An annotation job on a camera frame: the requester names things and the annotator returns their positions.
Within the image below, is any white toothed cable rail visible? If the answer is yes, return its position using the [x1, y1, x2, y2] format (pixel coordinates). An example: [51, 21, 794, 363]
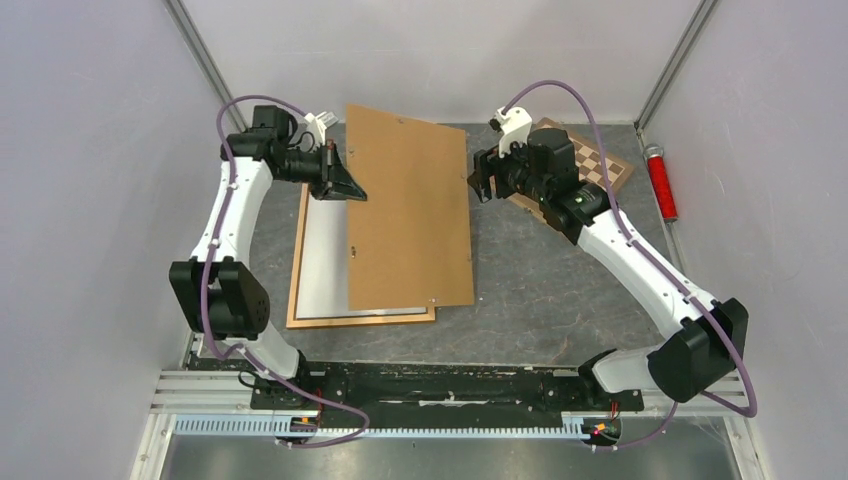
[170, 414, 624, 440]

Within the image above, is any corner aluminium post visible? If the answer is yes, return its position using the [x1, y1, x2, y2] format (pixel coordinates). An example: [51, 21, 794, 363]
[162, 0, 234, 106]
[634, 0, 720, 132]

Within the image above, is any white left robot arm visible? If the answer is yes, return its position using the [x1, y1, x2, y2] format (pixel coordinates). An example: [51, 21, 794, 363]
[168, 97, 367, 408]

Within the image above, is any right corner aluminium post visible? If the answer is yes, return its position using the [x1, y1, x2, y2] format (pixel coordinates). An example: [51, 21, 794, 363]
[634, 0, 720, 132]

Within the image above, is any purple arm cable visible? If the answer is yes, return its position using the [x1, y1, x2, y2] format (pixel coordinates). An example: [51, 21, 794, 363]
[198, 94, 371, 450]
[500, 79, 759, 453]

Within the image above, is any landscape photo print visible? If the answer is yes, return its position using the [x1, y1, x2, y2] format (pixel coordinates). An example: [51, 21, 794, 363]
[295, 196, 427, 321]

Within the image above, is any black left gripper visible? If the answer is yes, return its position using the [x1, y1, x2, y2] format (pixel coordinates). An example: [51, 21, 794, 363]
[275, 140, 367, 202]

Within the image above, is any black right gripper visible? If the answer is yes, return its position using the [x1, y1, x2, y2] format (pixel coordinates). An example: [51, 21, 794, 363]
[467, 131, 550, 204]

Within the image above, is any aluminium table edge rail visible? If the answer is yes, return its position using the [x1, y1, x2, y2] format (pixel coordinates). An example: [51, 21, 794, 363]
[151, 364, 748, 417]

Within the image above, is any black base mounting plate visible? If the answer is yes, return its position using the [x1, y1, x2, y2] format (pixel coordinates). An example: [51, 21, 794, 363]
[250, 361, 644, 429]

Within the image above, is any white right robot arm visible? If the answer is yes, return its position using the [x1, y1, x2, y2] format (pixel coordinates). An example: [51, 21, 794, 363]
[468, 128, 749, 408]

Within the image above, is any wooden chessboard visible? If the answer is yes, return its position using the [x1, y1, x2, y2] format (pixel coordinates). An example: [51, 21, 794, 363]
[508, 133, 635, 221]

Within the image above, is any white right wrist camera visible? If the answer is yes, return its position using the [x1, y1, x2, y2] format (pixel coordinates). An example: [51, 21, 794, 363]
[489, 107, 533, 158]

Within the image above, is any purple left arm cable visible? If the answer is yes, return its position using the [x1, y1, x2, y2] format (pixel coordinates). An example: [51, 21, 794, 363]
[198, 94, 371, 450]

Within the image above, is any brown backing board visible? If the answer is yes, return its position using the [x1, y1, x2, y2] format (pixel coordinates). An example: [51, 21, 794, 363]
[346, 104, 475, 310]

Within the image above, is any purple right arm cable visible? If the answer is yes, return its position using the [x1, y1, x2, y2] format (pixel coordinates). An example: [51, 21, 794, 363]
[500, 79, 759, 453]

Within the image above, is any red cylinder tool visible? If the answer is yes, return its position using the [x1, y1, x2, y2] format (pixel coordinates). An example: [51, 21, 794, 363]
[644, 144, 678, 223]

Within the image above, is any left corner aluminium post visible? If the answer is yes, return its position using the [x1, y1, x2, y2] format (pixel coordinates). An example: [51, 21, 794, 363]
[162, 0, 234, 106]

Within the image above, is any wooden picture frame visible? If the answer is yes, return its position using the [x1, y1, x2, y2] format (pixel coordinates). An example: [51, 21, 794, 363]
[286, 186, 436, 330]

